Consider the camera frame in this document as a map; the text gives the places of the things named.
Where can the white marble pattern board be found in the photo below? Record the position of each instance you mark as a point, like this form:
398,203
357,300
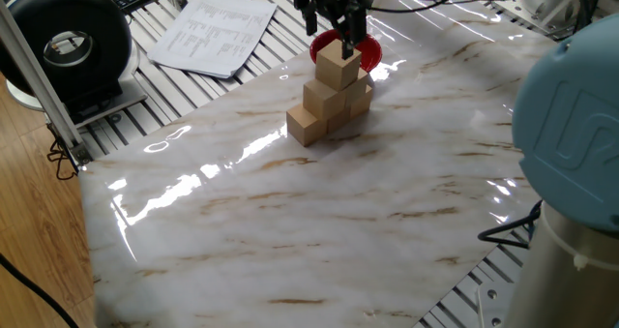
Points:
387,221

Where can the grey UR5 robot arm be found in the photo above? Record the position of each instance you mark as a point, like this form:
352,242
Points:
570,173

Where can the white printed paper stack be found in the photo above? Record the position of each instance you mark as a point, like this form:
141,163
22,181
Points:
213,33

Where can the light wooden cube block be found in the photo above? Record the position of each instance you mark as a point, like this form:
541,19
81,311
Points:
338,122
360,105
324,98
358,88
304,127
336,67

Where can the red glossy bowl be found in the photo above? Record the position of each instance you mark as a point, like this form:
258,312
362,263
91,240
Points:
370,52

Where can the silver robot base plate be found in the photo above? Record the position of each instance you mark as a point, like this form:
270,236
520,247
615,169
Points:
491,304

